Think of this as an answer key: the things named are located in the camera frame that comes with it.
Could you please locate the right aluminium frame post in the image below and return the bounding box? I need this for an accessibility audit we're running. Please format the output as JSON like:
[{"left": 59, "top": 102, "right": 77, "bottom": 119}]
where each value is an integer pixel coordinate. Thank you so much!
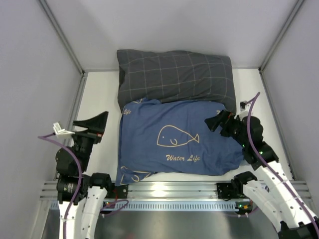
[{"left": 258, "top": 0, "right": 306, "bottom": 74}]

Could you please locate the blue whale-print pillowcase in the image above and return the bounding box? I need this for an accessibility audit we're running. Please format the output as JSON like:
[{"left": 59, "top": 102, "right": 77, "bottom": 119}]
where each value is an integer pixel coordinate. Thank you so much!
[{"left": 116, "top": 98, "right": 244, "bottom": 186}]

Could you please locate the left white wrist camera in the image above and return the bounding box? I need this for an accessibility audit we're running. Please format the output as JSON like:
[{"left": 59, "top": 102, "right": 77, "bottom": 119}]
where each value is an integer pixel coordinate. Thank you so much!
[{"left": 53, "top": 122, "right": 75, "bottom": 139}]

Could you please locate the aluminium frame post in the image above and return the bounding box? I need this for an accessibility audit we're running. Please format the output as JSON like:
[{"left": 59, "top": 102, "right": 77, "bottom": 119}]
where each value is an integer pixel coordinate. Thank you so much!
[
  {"left": 37, "top": 0, "right": 85, "bottom": 76},
  {"left": 258, "top": 0, "right": 306, "bottom": 74}
]

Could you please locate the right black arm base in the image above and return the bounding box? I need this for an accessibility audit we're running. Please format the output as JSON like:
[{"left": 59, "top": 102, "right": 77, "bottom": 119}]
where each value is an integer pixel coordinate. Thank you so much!
[{"left": 216, "top": 183, "right": 236, "bottom": 201}]

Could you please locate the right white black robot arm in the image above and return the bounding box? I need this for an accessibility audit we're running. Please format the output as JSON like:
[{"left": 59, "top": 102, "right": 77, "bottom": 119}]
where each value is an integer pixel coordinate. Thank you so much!
[{"left": 205, "top": 110, "right": 319, "bottom": 239}]

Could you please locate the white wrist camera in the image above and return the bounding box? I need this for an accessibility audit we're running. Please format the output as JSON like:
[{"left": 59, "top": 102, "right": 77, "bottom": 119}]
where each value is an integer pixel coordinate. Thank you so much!
[
  {"left": 53, "top": 122, "right": 75, "bottom": 139},
  {"left": 239, "top": 100, "right": 252, "bottom": 119}
]

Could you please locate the slotted grey cable duct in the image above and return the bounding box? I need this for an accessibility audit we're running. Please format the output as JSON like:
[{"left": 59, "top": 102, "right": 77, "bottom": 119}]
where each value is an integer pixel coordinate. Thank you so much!
[{"left": 51, "top": 200, "right": 252, "bottom": 212}]

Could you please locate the dark grey plaid pillow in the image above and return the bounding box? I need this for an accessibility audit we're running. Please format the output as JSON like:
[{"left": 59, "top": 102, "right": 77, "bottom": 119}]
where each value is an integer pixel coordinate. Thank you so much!
[{"left": 117, "top": 49, "right": 237, "bottom": 113}]

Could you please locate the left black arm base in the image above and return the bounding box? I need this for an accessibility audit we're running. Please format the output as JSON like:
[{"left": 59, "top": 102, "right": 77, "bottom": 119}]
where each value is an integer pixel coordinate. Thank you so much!
[{"left": 112, "top": 185, "right": 128, "bottom": 200}]

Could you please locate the left aluminium frame post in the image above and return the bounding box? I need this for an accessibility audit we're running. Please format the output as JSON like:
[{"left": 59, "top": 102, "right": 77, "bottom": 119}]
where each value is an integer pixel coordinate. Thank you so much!
[{"left": 37, "top": 0, "right": 85, "bottom": 76}]

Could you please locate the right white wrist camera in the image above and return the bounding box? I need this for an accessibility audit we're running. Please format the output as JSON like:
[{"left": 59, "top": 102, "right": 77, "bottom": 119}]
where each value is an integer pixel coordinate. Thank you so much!
[{"left": 239, "top": 100, "right": 252, "bottom": 119}]

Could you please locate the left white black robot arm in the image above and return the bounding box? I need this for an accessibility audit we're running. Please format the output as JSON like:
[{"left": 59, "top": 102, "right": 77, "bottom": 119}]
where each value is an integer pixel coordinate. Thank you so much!
[{"left": 53, "top": 111, "right": 112, "bottom": 239}]

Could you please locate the aluminium mounting rail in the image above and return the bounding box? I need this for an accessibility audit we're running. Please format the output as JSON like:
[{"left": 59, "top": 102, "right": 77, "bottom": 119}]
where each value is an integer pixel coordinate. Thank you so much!
[{"left": 39, "top": 180, "right": 312, "bottom": 200}]

